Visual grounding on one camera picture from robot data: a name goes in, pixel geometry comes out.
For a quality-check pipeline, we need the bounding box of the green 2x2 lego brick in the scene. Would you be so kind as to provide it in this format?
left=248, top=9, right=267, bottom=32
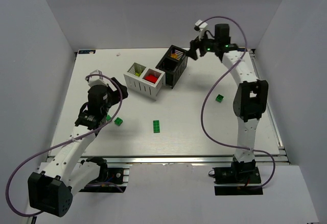
left=114, top=117, right=123, bottom=126

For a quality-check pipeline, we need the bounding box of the yellow oval lego piece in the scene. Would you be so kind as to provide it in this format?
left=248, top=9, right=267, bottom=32
left=170, top=53, right=179, bottom=59

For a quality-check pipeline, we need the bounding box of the red 2x4 lego brick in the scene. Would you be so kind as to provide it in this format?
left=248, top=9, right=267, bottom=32
left=144, top=74, right=158, bottom=84

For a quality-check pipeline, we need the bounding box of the green printed lego brick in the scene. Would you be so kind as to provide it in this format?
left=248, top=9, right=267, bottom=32
left=215, top=94, right=224, bottom=103

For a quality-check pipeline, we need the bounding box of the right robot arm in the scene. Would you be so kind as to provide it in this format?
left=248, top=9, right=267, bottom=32
left=187, top=20, right=268, bottom=163

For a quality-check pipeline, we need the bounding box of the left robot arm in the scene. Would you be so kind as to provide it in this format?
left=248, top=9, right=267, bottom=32
left=28, top=73, right=128, bottom=217

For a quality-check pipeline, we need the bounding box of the black two-compartment container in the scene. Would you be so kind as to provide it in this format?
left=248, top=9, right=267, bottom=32
left=155, top=45, right=188, bottom=89

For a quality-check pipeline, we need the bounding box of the white two-compartment container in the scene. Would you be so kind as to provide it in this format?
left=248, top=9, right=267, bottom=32
left=124, top=62, right=166, bottom=100

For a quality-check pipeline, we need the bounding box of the blue corner label left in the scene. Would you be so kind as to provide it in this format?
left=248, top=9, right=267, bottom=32
left=78, top=49, right=96, bottom=55

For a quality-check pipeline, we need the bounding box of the green 2x4 lego plate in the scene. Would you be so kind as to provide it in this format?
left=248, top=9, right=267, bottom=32
left=153, top=120, right=160, bottom=133

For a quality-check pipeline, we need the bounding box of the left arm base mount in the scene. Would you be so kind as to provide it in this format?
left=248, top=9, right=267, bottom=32
left=71, top=157, right=129, bottom=193

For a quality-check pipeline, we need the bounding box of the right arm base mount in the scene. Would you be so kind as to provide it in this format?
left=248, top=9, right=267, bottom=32
left=208, top=167, right=263, bottom=196

